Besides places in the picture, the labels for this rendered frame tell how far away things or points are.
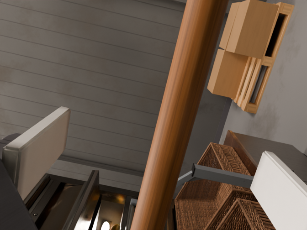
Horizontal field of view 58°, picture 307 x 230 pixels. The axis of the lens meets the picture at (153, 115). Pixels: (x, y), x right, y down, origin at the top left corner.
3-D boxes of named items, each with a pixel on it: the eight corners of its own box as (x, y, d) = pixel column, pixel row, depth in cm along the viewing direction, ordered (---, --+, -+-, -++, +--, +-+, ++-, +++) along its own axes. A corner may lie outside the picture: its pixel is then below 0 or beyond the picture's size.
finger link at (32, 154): (13, 214, 12) (-4, 210, 12) (65, 150, 19) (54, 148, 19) (20, 150, 11) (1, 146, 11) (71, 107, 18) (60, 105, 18)
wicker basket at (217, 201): (233, 277, 139) (180, 267, 137) (212, 208, 192) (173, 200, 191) (266, 195, 125) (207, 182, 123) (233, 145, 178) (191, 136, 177)
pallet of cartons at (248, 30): (264, 9, 335) (230, 2, 333) (295, 2, 261) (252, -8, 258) (236, 98, 365) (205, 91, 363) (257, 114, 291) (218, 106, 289)
